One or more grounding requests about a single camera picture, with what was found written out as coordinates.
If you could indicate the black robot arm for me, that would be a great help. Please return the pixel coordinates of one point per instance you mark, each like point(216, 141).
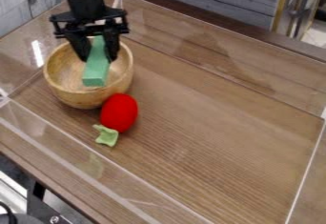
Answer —
point(91, 18)

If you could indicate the clear acrylic stand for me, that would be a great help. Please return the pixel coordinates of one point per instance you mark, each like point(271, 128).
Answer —
point(117, 4)

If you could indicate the red plush strawberry toy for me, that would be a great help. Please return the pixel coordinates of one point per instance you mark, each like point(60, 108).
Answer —
point(117, 116)

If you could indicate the gold metal chair frame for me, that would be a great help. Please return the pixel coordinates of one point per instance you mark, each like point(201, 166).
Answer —
point(294, 17)

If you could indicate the brown wooden bowl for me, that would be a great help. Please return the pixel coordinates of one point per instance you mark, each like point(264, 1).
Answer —
point(61, 73)

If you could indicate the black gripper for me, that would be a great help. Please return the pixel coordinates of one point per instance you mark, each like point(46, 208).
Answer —
point(76, 29)

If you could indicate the green rectangular stick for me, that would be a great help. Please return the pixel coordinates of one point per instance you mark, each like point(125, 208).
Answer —
point(97, 65)

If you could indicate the black table leg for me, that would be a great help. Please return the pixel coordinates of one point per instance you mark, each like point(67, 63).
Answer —
point(34, 196)

